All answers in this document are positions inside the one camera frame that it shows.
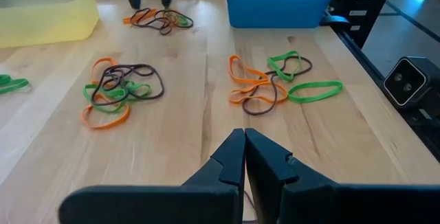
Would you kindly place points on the brown rubber band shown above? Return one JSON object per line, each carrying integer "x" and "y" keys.
{"x": 162, "y": 86}
{"x": 275, "y": 91}
{"x": 165, "y": 31}

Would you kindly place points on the yellow translucent plastic basket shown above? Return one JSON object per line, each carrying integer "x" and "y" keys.
{"x": 44, "y": 18}

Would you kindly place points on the orange rubber band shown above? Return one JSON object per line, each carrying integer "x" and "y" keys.
{"x": 261, "y": 97}
{"x": 230, "y": 69}
{"x": 104, "y": 126}
{"x": 129, "y": 19}
{"x": 172, "y": 18}
{"x": 103, "y": 59}

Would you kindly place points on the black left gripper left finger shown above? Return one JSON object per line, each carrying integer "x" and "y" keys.
{"x": 206, "y": 203}

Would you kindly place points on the green rubber band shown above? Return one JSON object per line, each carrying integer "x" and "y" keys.
{"x": 103, "y": 110}
{"x": 319, "y": 84}
{"x": 146, "y": 87}
{"x": 13, "y": 84}
{"x": 185, "y": 23}
{"x": 276, "y": 69}

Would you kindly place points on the black depth camera box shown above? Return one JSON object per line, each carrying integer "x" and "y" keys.
{"x": 405, "y": 81}

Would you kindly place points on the black drawer cabinet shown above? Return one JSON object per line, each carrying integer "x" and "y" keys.
{"x": 374, "y": 11}

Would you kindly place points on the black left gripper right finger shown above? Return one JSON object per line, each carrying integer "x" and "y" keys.
{"x": 292, "y": 200}

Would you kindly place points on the blue plastic basket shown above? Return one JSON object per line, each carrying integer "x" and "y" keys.
{"x": 275, "y": 4}

